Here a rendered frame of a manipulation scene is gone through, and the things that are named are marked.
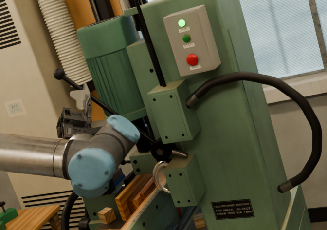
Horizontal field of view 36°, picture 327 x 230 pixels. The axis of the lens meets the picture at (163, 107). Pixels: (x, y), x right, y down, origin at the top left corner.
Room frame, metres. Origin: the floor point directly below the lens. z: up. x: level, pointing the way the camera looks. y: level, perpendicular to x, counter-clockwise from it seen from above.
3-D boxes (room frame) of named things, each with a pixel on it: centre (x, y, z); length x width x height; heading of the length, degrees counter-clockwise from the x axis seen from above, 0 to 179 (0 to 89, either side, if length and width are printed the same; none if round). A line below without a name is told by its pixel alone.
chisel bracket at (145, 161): (1.55, 0.08, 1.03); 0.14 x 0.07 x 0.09; 63
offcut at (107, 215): (1.50, 0.28, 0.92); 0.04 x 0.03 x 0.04; 131
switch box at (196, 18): (1.29, -0.12, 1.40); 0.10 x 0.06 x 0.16; 63
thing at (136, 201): (1.57, 0.13, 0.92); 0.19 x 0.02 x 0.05; 153
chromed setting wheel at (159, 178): (1.39, 0.04, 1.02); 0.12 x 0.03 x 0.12; 63
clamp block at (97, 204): (1.65, 0.27, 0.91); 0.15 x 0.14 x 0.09; 153
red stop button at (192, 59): (1.26, -0.11, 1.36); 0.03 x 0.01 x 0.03; 63
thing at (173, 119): (1.33, -0.02, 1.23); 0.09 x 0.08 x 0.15; 63
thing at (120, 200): (1.56, 0.18, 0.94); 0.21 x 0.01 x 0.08; 153
